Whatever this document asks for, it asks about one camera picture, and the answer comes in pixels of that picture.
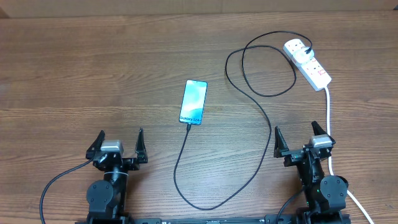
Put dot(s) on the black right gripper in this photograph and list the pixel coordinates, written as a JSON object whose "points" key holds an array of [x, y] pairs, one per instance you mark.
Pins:
{"points": [[292, 156]]}

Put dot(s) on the white charger plug adapter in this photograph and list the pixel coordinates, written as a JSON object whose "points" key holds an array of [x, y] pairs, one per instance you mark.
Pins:
{"points": [[303, 55]]}

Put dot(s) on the white power strip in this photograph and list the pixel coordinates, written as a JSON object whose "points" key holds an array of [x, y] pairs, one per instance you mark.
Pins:
{"points": [[313, 72]]}

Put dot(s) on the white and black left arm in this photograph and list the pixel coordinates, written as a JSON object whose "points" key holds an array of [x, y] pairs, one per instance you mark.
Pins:
{"points": [[107, 197]]}

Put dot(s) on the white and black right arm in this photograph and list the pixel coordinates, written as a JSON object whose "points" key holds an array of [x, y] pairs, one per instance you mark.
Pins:
{"points": [[325, 194]]}

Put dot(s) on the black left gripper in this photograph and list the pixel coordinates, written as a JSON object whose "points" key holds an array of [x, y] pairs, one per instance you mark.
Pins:
{"points": [[132, 164]]}

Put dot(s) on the blue Galaxy S24+ smartphone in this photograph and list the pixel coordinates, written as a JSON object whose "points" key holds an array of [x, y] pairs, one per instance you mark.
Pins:
{"points": [[193, 102]]}

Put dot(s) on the brown cardboard backdrop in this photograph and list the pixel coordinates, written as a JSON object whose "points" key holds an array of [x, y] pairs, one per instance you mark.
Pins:
{"points": [[82, 8]]}

